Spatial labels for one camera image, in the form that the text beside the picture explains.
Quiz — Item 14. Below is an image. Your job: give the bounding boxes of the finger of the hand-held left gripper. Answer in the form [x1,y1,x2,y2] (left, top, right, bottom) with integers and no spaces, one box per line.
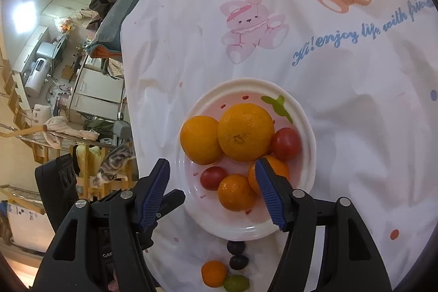
[137,219,159,250]
[155,189,186,221]

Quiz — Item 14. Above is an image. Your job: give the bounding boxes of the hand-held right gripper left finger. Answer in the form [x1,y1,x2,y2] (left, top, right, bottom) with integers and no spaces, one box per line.
[39,158,171,292]

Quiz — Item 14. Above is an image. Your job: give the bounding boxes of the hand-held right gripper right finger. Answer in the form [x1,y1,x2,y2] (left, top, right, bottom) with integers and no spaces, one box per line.
[255,157,392,292]

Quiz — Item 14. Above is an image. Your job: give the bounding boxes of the small mandarin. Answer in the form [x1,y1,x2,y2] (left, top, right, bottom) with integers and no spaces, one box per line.
[218,174,257,212]
[180,115,224,165]
[201,260,228,288]
[248,155,290,195]

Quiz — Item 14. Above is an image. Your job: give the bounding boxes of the small red cherry tomato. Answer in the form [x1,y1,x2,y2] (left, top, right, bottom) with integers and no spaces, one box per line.
[200,166,228,190]

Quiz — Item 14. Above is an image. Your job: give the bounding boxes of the large orange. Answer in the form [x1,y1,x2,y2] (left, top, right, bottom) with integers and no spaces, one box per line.
[217,103,275,163]

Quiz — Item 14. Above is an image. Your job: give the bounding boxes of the pink strawberry-print plate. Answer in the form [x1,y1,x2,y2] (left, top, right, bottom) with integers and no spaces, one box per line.
[174,78,316,241]

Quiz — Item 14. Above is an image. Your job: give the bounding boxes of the tabby cat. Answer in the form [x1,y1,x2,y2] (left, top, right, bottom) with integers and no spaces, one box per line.
[92,143,137,188]

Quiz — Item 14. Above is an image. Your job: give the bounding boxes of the dark purple grape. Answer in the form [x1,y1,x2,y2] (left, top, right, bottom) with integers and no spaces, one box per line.
[226,240,246,255]
[229,255,249,271]

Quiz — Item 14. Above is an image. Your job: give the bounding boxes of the grey padded seat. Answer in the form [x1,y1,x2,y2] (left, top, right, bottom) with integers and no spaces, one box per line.
[113,119,132,142]

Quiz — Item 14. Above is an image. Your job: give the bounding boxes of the black chair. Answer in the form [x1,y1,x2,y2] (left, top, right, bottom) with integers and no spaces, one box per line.
[34,153,81,234]

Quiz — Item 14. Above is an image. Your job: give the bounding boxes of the pale hanging towel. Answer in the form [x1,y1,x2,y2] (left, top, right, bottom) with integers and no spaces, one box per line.
[44,116,100,149]

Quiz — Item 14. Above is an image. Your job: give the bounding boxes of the white floor cabinets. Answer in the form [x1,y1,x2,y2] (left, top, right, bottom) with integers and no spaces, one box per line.
[67,54,125,113]

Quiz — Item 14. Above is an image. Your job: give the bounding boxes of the white water heater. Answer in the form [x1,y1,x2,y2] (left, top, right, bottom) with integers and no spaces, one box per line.
[24,57,52,97]

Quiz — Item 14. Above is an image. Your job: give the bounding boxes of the teal cushion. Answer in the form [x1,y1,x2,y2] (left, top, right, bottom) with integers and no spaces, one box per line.
[84,0,151,60]

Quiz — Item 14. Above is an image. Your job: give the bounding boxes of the ceiling light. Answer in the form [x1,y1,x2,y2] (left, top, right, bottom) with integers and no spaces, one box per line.
[12,0,33,33]

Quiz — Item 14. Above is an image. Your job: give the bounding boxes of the yellow wooden frame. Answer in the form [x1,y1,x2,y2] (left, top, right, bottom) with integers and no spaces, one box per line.
[70,141,134,200]

